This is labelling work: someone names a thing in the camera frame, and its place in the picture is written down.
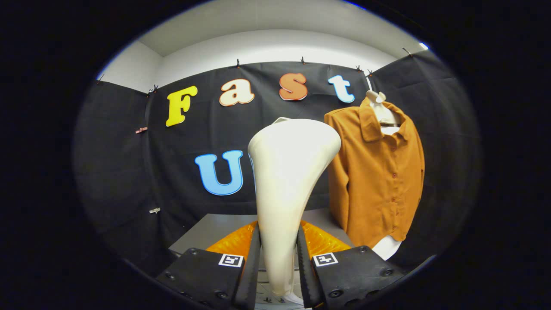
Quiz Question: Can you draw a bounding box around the row of black cloth clips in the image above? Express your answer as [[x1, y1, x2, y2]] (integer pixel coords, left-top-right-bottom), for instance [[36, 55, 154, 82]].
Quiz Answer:
[[96, 46, 415, 94]]

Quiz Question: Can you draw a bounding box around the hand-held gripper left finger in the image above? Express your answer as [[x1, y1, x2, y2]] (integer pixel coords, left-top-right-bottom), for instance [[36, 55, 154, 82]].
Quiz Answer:
[[156, 222, 262, 310]]

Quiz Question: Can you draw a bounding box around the white garment steamer head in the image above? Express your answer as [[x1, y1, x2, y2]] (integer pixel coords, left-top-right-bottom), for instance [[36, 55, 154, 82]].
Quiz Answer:
[[248, 117, 341, 298]]

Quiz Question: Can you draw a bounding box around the white torso hanger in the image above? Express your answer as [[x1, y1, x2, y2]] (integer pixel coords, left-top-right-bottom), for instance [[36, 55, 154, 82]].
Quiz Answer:
[[365, 77, 403, 261]]

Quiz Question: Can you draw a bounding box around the black backdrop cloth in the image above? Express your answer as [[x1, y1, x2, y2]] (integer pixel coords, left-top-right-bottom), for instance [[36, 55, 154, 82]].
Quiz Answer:
[[74, 48, 480, 276]]

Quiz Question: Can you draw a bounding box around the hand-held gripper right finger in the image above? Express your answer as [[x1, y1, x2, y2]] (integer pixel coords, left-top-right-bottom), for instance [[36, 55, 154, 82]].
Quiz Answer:
[[297, 220, 405, 310]]

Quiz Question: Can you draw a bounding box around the orange button-up shirt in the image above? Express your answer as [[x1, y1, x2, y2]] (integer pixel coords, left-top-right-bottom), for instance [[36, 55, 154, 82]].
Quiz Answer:
[[324, 97, 426, 249]]

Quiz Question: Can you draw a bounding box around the grey cabinet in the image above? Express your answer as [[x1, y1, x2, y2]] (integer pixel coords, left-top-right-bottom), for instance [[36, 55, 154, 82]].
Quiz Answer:
[[169, 208, 358, 310]]

